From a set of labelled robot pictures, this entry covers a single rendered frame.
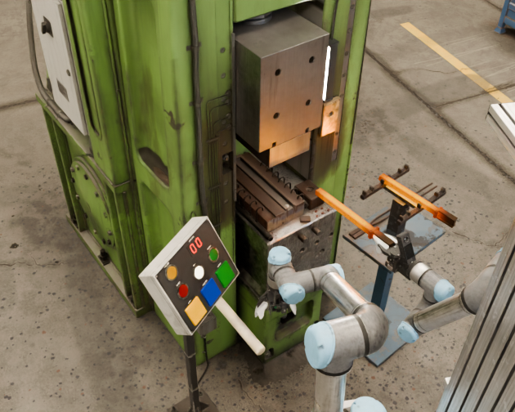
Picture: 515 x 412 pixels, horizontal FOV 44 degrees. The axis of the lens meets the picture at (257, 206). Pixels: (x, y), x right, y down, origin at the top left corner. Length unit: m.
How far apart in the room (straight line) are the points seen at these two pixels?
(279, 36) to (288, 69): 0.12
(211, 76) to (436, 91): 3.43
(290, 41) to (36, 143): 2.98
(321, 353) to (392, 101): 3.75
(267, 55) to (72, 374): 2.00
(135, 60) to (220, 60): 0.42
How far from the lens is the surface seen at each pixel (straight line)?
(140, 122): 2.70
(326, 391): 1.87
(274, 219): 2.69
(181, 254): 2.28
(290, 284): 2.06
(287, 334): 3.32
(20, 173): 4.67
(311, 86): 2.39
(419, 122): 5.09
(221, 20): 2.20
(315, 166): 2.91
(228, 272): 2.44
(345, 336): 1.73
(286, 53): 2.23
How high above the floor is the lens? 2.84
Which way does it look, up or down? 43 degrees down
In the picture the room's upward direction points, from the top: 1 degrees clockwise
